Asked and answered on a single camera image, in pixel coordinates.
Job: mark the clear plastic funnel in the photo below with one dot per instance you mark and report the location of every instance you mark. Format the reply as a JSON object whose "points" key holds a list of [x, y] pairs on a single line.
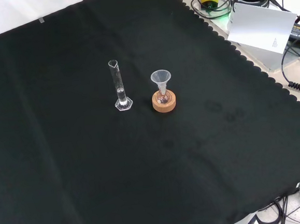
{"points": [[160, 77]]}

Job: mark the clear graduated cylinder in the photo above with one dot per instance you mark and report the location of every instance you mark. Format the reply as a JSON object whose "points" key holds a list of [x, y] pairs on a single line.
{"points": [[121, 94]]}

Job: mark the clear cloth clip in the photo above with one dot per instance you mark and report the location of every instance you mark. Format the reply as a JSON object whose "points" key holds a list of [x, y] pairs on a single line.
{"points": [[42, 20]]}

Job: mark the black cloth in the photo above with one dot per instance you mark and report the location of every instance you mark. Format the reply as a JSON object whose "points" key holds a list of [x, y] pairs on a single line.
{"points": [[64, 149]]}

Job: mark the grey base plate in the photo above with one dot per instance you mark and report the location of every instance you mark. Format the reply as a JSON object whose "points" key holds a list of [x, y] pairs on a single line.
{"points": [[273, 59]]}

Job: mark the pale board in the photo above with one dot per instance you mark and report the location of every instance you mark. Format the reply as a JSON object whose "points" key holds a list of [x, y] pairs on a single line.
{"points": [[257, 28]]}

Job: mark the black power adapter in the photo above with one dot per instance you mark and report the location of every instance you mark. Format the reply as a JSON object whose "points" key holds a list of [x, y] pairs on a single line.
{"points": [[299, 31]]}

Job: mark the small round-bottom glass flask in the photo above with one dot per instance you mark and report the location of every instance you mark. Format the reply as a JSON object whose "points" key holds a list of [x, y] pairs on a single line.
{"points": [[163, 98]]}

